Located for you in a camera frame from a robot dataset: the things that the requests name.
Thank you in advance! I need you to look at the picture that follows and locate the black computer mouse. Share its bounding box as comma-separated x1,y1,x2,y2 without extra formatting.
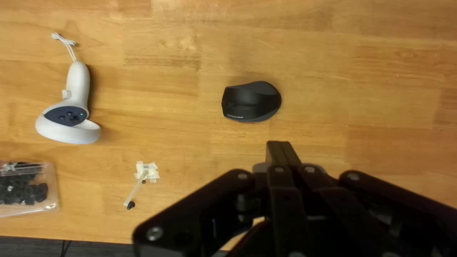
221,81,282,123

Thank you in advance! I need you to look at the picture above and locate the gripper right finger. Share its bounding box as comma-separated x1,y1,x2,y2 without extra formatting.
282,141,457,257

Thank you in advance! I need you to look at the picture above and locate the white plastic stick with tape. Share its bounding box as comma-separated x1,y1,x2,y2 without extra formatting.
123,161,160,210

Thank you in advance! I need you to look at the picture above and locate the clear bag of black parts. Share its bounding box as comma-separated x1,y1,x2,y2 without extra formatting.
0,161,59,218

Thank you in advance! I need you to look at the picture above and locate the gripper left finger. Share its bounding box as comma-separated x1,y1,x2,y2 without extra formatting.
133,141,308,257

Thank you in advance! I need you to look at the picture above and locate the white hand controller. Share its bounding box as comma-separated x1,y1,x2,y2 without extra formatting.
35,32,101,145

